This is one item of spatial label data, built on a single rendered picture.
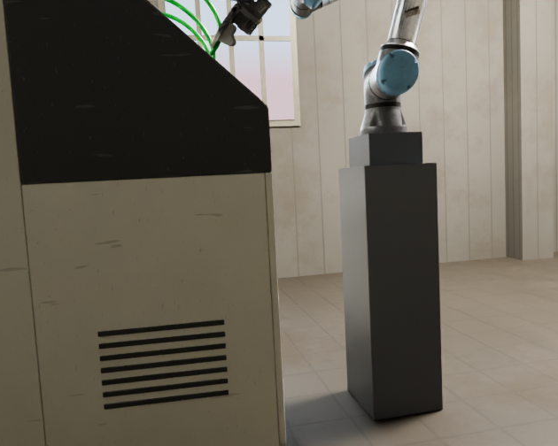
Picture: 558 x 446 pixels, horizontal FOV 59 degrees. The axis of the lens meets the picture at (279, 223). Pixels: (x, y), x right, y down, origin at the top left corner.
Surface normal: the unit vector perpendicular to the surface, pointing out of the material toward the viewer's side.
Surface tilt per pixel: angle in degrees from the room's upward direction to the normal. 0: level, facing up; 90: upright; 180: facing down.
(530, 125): 90
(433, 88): 90
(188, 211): 90
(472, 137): 90
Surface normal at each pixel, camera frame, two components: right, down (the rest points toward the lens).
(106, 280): 0.16, 0.07
